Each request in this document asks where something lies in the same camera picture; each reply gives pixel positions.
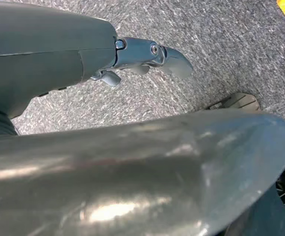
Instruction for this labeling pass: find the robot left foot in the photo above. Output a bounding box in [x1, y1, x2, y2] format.
[205, 92, 261, 112]

